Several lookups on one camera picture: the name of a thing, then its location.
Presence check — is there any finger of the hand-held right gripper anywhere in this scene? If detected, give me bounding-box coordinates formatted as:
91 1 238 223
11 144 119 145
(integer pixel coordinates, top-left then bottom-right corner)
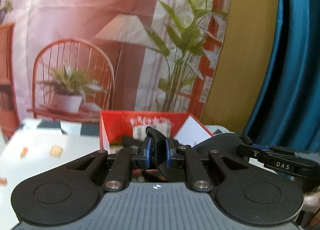
236 142 272 164

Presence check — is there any white printed tablecloth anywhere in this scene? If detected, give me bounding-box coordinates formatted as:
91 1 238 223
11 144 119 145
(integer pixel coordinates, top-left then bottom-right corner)
0 117 225 230

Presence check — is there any printed room-scene wall poster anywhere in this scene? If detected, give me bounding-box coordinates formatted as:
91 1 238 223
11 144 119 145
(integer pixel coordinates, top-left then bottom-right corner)
0 0 234 140

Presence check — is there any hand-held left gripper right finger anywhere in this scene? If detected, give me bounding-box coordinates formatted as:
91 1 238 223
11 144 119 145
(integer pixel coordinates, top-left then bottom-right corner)
165 138 247 192

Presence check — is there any blue curtain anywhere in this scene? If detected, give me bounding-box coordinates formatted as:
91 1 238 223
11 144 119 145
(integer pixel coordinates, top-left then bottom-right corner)
244 0 320 152

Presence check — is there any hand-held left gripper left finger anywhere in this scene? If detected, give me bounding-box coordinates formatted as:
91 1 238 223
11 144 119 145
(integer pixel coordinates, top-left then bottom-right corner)
66 137 152 192

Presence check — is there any red cardboard box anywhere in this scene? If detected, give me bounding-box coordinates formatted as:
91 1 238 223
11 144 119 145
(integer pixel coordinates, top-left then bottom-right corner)
99 110 215 150

